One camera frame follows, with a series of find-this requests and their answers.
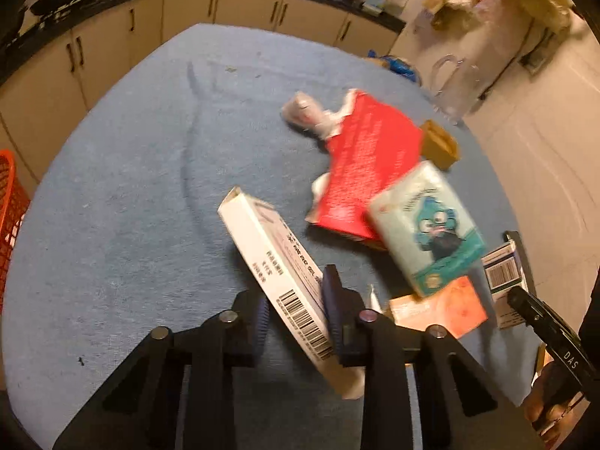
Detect black kitchen countertop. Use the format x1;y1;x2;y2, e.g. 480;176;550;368
0;0;408;80

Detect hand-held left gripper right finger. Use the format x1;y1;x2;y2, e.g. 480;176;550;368
321;265;547;450

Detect clear plastic jug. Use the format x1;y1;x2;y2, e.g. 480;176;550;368
430;53;483;125

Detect teal cartoon tissue packet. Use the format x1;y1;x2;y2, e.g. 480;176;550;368
366;160;487;300

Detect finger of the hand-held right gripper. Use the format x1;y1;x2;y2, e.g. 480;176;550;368
504;231;537;294
505;286;592;387

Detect white cardboard box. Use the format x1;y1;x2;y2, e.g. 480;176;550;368
217;186;366;400

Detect person's right hand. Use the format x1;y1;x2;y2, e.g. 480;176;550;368
522;361;587;438

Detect beige kitchen base cabinets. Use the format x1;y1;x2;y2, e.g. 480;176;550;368
0;0;406;188

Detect clear plastic wrapper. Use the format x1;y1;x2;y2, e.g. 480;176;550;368
280;91;350;141

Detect small brown carton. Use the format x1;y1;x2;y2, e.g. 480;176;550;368
418;119;461;171

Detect orange paper packet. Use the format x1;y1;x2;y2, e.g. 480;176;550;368
388;276;489;339

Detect red plastic mesh basket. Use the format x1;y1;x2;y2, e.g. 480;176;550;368
0;149;31;310

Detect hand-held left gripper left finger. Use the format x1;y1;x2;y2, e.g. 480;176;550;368
51;289;272;450

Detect blue tablecloth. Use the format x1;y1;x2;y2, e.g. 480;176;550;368
0;22;537;450

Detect white blue barcode box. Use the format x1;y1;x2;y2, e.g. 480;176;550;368
482;239;530;330

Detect blue plastic bag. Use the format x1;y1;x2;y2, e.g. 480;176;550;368
366;49;419;84

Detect red packet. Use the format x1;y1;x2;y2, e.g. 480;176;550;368
304;89;425;249

